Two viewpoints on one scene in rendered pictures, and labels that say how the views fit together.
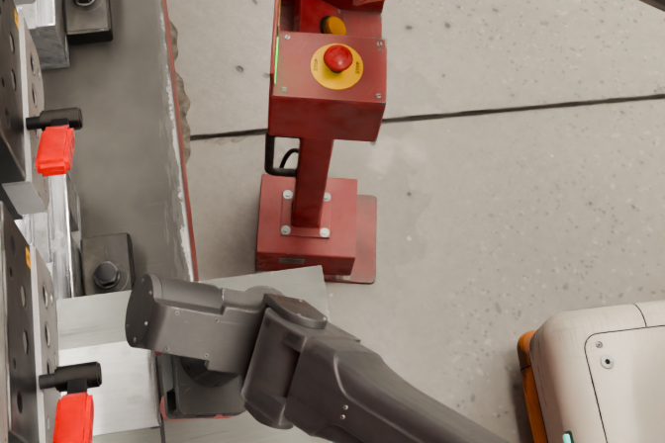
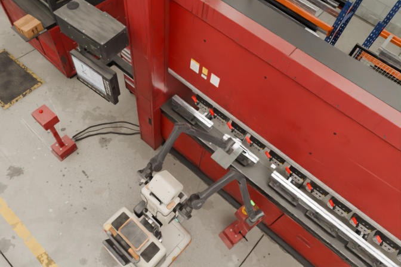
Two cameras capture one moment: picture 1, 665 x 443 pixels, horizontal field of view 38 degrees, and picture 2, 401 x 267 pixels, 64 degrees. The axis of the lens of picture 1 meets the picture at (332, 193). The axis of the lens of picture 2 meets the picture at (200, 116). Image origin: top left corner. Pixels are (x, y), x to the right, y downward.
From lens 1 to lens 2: 221 cm
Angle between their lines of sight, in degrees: 53
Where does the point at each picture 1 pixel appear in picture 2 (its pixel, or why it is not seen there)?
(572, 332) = (187, 235)
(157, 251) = (241, 167)
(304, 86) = not seen: hidden behind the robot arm
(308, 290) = (225, 165)
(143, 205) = (247, 171)
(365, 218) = (228, 244)
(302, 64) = not seen: hidden behind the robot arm
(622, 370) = (176, 235)
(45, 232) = (250, 156)
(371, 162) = (235, 255)
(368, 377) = (216, 140)
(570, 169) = not seen: outside the picture
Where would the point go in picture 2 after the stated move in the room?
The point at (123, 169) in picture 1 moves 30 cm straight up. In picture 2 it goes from (252, 173) to (260, 159)
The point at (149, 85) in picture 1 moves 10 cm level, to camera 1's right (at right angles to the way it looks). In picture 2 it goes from (259, 183) to (250, 188)
